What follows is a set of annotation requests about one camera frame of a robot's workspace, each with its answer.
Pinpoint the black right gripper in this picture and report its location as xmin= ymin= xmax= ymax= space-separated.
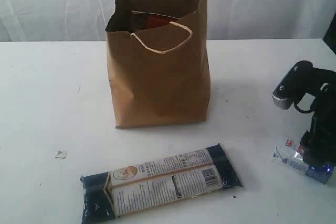
xmin=300 ymin=68 xmax=335 ymax=166

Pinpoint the small blue white packet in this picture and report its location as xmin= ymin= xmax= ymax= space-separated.
xmin=271 ymin=136 xmax=334 ymax=185

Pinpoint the long dark noodle package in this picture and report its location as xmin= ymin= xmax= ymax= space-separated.
xmin=80 ymin=144 xmax=242 ymax=223

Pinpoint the brown pouch orange label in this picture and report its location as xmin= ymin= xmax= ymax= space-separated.
xmin=131 ymin=10 xmax=179 ymax=31

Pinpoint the brown paper bag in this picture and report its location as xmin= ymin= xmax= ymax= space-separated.
xmin=106 ymin=0 xmax=211 ymax=129

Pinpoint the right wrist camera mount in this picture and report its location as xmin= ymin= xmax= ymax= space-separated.
xmin=272 ymin=60 xmax=313 ymax=110

